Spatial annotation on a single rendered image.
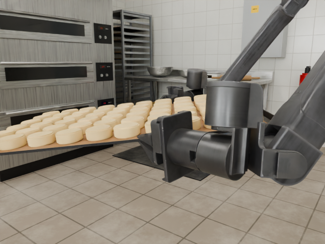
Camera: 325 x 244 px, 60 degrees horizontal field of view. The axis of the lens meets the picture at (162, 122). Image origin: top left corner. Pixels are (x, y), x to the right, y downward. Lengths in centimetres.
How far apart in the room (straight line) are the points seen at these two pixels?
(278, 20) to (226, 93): 62
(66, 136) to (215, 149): 29
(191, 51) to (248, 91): 405
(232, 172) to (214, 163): 2
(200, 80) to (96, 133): 52
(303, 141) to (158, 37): 446
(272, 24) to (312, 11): 291
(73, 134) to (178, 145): 22
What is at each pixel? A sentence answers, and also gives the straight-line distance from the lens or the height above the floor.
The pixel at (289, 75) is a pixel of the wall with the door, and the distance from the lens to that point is 386.
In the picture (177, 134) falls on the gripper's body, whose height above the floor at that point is 100.
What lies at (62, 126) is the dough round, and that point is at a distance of 63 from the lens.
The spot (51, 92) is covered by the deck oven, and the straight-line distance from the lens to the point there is 312.
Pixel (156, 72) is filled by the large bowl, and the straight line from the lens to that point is 404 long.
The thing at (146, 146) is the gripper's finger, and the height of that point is 96.
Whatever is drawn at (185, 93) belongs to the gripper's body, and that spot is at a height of 100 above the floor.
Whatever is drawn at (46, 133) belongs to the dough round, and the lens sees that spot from 58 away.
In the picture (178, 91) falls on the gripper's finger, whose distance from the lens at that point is 89.
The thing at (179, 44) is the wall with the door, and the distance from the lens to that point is 453.
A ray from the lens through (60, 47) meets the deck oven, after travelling 318.
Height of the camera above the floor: 110
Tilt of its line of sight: 12 degrees down
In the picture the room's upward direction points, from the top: straight up
